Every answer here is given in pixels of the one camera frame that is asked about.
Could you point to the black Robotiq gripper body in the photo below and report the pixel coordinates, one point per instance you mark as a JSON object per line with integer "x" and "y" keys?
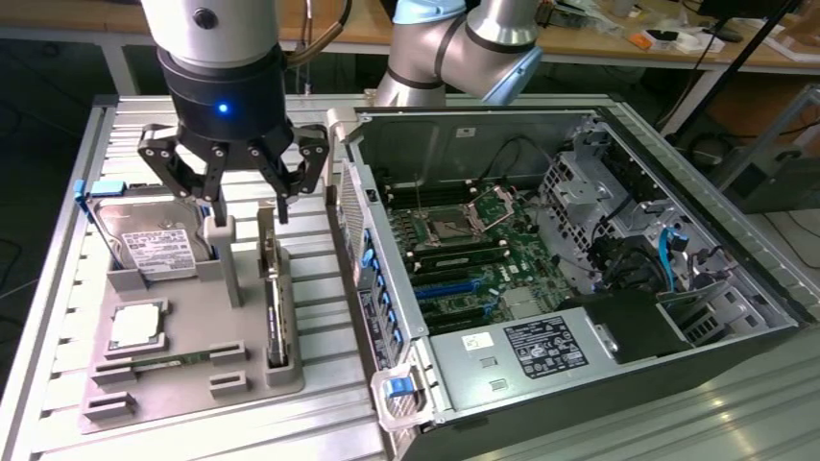
{"x": 224, "y": 96}

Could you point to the expansion card with metal bracket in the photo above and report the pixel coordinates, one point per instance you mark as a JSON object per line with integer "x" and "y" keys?
{"x": 274, "y": 312}

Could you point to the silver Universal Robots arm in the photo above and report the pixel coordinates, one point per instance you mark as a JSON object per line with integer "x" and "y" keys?
{"x": 448, "y": 48}

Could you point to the hard disk drive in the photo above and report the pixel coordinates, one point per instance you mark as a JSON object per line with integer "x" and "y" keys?
{"x": 153, "y": 240}

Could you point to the thin metal locking lever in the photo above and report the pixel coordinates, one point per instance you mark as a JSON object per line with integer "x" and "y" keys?
{"x": 418, "y": 194}

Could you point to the black RAM slot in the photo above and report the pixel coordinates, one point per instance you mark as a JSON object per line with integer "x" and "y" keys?
{"x": 436, "y": 194}

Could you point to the CPU socket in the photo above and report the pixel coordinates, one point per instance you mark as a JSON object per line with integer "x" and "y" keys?
{"x": 445, "y": 225}

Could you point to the blue card retainer clips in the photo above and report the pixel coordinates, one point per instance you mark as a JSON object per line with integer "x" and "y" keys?
{"x": 377, "y": 288}

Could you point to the grey plastic parts rack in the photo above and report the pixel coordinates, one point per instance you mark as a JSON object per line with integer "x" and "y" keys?
{"x": 192, "y": 307}

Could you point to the black RAM stick white label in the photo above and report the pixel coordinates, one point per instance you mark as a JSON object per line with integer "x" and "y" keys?
{"x": 454, "y": 260}

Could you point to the silver CPU chip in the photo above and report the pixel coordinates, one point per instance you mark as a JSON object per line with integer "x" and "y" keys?
{"x": 134, "y": 324}

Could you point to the blue expansion slot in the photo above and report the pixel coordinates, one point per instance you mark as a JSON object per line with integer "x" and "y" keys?
{"x": 450, "y": 289}

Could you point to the green motherboard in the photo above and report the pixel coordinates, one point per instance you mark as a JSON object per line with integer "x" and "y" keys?
{"x": 525, "y": 259}

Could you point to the black expansion slot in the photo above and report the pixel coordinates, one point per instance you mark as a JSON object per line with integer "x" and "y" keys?
{"x": 457, "y": 318}

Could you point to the green RAM stick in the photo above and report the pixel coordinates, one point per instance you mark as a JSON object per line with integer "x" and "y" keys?
{"x": 173, "y": 359}

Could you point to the silver metal disk bay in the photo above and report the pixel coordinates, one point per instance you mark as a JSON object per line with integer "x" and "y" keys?
{"x": 576, "y": 192}

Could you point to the blue case latch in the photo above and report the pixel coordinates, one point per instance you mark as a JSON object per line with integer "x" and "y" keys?
{"x": 397, "y": 388}

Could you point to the silver power supply unit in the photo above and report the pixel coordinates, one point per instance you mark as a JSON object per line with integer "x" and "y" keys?
{"x": 486, "y": 379}

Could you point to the black plastic shroud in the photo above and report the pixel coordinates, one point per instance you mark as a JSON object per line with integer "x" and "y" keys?
{"x": 640, "y": 331}

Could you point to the white and black device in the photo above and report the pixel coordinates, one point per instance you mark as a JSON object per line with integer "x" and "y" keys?
{"x": 685, "y": 41}

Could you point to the black tripod pole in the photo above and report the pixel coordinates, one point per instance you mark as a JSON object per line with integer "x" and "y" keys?
{"x": 729, "y": 67}

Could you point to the black monitor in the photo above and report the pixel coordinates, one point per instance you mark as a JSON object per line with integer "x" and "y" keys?
{"x": 736, "y": 7}

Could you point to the dark grey cabinet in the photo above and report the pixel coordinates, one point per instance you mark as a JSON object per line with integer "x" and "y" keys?
{"x": 788, "y": 187}

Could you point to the open black PC case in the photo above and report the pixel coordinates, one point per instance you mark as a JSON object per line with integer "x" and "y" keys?
{"x": 704, "y": 384}

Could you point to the wooden desk white frame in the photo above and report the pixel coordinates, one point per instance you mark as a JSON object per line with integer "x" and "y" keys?
{"x": 64, "y": 16}
{"x": 681, "y": 58}

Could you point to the grey vented metal bracket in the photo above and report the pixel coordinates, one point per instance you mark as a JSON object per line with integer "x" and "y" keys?
{"x": 701, "y": 322}

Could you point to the aluminium profile frame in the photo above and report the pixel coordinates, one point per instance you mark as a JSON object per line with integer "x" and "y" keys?
{"x": 777, "y": 122}

